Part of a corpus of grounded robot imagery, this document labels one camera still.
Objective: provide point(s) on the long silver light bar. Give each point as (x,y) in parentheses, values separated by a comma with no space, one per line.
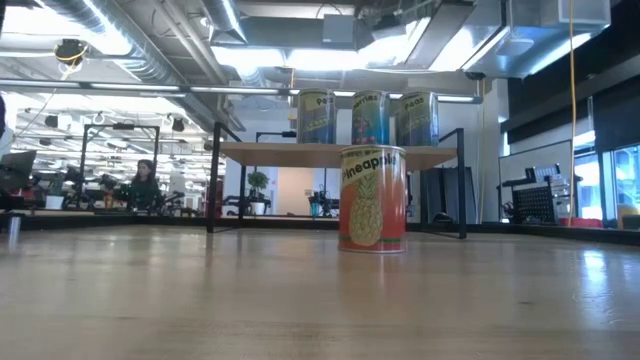
(150,87)

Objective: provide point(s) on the black pegboard rack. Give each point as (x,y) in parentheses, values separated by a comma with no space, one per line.
(535,204)

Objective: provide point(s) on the black background robot arm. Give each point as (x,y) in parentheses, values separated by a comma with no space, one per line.
(237,201)
(327,202)

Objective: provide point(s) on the black metal rig frame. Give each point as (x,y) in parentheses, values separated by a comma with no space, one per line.
(120,126)

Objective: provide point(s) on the silver spiral ventilation duct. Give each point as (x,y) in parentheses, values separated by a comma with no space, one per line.
(150,65)

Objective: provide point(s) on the black background rig bar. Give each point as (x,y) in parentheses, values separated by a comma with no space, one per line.
(280,134)

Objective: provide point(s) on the potted plant in white pot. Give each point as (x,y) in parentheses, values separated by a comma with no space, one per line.
(258,207)

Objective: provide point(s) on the black ceiling speaker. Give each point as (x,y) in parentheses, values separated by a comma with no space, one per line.
(50,120)
(177,124)

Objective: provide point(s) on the dark computer monitor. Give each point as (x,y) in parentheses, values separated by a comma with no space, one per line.
(17,170)

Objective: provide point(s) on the person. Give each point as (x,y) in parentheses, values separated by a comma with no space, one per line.
(144,191)

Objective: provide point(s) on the orange pineapple can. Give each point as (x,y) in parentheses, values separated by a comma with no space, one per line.
(372,210)

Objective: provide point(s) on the wooden shelf with black frame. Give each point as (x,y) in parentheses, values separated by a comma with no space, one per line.
(280,155)

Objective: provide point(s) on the teal bottle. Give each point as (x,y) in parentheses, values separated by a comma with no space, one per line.
(314,209)

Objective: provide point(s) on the white cup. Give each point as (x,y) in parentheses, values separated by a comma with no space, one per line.
(54,202)

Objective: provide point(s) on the red bin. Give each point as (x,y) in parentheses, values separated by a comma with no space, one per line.
(582,223)

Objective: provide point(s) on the grey ceiling box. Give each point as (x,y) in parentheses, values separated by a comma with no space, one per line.
(339,31)

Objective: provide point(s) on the blue peas can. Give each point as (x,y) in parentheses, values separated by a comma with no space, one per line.
(417,122)
(316,120)

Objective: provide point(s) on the grey metal post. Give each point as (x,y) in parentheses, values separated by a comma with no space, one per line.
(14,230)

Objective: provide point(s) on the yellow chair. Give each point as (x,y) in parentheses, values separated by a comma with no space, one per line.
(630,210)

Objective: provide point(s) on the blue cherries can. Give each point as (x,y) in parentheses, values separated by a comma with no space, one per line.
(371,120)

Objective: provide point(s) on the rectangular metal air duct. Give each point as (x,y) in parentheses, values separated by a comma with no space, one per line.
(525,45)

